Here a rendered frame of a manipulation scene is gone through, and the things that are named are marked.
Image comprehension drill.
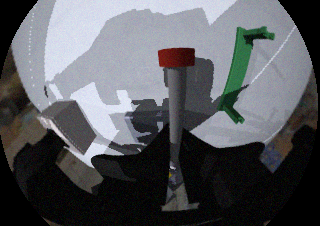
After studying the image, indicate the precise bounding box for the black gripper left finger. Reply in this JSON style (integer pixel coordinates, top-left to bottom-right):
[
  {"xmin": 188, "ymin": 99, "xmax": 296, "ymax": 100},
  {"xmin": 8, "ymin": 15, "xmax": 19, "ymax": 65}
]
[{"xmin": 91, "ymin": 123, "xmax": 171, "ymax": 205}]

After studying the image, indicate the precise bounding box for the grey pin with red head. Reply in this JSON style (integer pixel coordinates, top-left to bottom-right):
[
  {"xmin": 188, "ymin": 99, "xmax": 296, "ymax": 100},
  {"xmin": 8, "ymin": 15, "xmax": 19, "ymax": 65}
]
[{"xmin": 159, "ymin": 47, "xmax": 196, "ymax": 174}]

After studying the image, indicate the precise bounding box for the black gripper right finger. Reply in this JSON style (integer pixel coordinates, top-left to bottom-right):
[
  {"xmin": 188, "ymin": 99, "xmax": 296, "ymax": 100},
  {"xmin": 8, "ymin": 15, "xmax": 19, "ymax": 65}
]
[{"xmin": 179, "ymin": 127, "xmax": 265, "ymax": 203}]

